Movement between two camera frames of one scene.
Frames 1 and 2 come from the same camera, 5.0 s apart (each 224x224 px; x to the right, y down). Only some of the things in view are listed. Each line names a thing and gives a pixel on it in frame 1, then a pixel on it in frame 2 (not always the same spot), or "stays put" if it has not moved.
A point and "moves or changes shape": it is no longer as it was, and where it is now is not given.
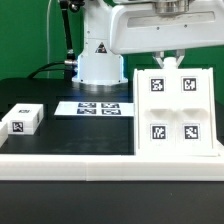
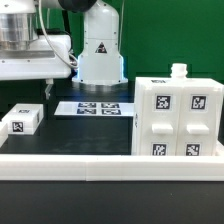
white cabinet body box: [174, 111] moves or changes shape
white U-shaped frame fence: [106, 167] stays put
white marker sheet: [116, 109] stays put
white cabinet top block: [24, 118] stays put
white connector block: [157, 112] moves or changes shape
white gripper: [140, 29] → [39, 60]
